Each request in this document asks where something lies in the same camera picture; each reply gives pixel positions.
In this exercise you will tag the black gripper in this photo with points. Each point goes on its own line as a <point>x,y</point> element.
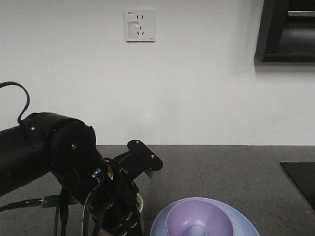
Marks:
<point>112,200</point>

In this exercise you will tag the light blue plastic spoon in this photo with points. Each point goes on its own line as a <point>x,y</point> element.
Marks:
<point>197,230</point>

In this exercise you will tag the purple plastic bowl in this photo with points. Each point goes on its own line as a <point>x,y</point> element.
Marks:
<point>188,213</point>

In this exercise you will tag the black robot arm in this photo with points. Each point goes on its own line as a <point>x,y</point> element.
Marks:
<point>66,147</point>

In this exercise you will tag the light blue plastic plate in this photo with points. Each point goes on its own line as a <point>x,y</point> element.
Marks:
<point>242,226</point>

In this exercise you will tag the black induction cooktop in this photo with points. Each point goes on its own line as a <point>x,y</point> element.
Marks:
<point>302,176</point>

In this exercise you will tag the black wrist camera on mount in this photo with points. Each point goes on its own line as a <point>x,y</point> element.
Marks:
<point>140,159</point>

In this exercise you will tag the white wall power socket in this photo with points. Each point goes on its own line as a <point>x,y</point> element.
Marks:
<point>140,24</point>

